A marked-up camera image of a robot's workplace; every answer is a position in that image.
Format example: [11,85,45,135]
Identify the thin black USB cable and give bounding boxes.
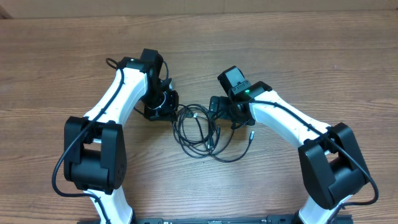
[178,107,256,164]

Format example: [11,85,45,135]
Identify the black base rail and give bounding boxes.
[77,213,353,224]

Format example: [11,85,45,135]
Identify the thick black USB cable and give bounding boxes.
[172,103,222,159]

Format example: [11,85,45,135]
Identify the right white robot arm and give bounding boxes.
[209,66,370,223]

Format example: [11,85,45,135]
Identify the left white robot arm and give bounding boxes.
[52,49,178,223]

